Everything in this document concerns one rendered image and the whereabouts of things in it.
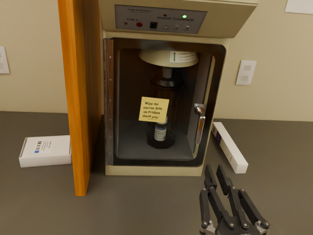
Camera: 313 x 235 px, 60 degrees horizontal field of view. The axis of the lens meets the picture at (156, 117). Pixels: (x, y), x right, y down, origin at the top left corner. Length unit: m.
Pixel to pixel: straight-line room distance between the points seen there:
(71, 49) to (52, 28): 0.56
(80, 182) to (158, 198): 0.23
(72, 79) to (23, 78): 0.65
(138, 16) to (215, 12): 0.16
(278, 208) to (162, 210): 0.36
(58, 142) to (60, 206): 0.26
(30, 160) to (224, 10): 0.73
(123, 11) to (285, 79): 0.95
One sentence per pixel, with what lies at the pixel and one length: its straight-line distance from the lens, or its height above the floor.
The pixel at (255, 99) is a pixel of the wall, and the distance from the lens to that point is 1.37.
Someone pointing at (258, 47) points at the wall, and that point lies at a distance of 1.28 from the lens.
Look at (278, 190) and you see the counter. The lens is 1.02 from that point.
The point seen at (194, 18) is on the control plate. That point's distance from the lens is 0.63.
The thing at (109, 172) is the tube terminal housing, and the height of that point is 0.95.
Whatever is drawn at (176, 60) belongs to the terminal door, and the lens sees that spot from 0.72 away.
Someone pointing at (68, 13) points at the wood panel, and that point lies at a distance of 0.62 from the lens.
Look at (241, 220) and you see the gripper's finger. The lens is 0.56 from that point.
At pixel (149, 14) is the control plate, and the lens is 0.62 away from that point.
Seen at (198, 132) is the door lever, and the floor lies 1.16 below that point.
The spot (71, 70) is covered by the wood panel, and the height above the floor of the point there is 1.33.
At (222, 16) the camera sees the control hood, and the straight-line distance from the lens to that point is 0.64.
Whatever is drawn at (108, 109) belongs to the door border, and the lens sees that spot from 0.77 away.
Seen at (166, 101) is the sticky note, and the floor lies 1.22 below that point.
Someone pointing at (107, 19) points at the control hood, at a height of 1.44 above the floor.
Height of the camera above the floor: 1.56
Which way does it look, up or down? 30 degrees down
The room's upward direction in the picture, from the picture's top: 5 degrees clockwise
